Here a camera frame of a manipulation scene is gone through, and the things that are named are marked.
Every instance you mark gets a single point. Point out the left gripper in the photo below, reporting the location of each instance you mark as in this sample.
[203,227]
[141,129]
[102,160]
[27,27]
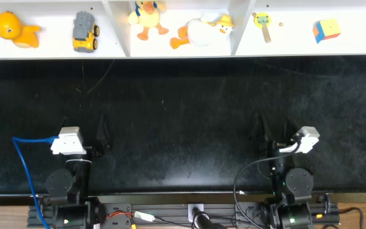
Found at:
[92,151]

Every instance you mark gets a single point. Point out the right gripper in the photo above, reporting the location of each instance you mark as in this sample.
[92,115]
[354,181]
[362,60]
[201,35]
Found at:
[275,147]

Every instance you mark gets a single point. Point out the yellow and green rattle drum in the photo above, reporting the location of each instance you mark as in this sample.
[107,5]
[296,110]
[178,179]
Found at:
[262,20]

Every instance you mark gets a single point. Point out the many-coloured puzzle cube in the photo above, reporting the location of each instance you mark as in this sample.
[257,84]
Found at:
[327,29]

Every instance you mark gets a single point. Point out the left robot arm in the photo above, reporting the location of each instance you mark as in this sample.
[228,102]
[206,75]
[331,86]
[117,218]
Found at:
[59,184]

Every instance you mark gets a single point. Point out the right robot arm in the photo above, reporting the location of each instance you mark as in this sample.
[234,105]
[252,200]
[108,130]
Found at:
[299,181]

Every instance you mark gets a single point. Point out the white shelf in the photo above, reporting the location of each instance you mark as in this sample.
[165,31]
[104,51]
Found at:
[297,43]

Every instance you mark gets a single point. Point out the grey and yellow toy truck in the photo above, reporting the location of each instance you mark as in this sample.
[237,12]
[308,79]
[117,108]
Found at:
[83,27]

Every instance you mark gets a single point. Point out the white plush duck yellow hat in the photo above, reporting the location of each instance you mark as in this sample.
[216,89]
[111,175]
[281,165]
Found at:
[202,33]

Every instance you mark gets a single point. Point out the orange rubber duck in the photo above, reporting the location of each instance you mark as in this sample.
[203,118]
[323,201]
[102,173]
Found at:
[8,25]

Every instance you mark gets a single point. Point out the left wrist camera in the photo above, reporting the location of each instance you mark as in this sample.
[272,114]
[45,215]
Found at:
[68,141]

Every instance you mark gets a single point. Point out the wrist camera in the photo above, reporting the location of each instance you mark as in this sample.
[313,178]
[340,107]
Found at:
[307,138]
[68,141]

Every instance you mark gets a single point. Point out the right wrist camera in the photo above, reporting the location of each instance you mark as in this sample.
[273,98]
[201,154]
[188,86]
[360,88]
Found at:
[307,138]

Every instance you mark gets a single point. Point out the mounting rail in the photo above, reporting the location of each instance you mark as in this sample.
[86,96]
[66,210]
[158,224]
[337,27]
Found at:
[170,214]

